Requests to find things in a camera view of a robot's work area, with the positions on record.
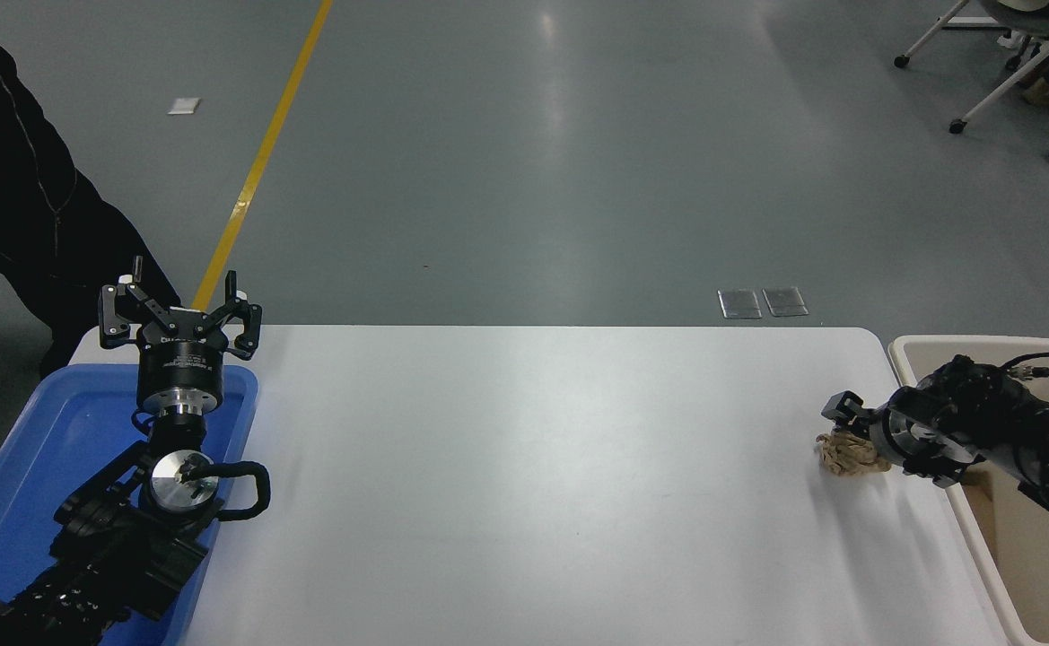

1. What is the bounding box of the tan paper ball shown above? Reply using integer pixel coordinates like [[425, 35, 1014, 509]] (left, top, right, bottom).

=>
[[815, 431, 893, 479]]

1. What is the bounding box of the metal floor plate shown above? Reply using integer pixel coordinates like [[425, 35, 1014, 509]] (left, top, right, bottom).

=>
[[718, 289, 763, 320], [762, 286, 809, 319]]

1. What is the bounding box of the brown cardboard piece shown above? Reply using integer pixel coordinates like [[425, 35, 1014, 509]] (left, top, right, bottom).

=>
[[962, 462, 999, 505]]

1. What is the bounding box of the blue plastic tray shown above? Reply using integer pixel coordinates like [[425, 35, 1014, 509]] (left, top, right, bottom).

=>
[[0, 363, 259, 646]]

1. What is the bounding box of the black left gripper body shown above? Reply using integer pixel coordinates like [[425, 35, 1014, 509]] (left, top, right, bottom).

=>
[[135, 310, 225, 401]]

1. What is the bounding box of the large pale bin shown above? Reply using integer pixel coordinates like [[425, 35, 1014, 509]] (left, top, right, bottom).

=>
[[887, 335, 1049, 646]]

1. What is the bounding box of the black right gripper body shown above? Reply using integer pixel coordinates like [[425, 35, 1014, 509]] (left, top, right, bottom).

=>
[[865, 399, 913, 467]]

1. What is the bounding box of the white wheeled chair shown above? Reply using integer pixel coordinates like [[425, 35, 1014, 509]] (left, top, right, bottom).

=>
[[894, 0, 1049, 135]]

